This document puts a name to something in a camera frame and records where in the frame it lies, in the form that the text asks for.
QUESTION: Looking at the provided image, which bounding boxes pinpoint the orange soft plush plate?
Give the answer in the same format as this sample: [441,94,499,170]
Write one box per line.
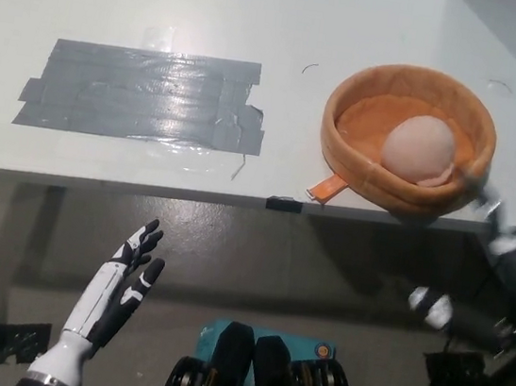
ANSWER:
[302,52,507,233]

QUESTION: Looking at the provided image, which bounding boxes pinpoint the white plush dumpling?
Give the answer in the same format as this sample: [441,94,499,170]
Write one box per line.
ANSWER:
[376,113,461,191]

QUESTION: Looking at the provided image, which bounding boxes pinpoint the grey duct tape patch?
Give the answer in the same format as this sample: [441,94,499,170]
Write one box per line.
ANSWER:
[9,31,275,159]

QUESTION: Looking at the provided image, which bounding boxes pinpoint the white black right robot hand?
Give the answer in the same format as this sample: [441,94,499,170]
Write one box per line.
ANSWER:
[401,156,516,366]

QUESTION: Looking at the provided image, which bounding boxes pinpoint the black floor foot plate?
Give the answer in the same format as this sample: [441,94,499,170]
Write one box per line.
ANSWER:
[420,346,492,386]

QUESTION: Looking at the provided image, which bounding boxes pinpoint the small black tape piece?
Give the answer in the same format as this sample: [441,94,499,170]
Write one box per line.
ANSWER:
[264,194,306,215]

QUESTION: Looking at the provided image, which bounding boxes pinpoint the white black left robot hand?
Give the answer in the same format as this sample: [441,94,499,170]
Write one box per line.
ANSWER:
[23,204,173,386]

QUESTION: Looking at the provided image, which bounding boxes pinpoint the black robot torso blocks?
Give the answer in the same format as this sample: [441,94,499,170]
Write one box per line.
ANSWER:
[156,312,373,386]

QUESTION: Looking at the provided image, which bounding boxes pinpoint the teal box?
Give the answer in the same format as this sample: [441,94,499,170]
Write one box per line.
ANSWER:
[192,317,340,386]

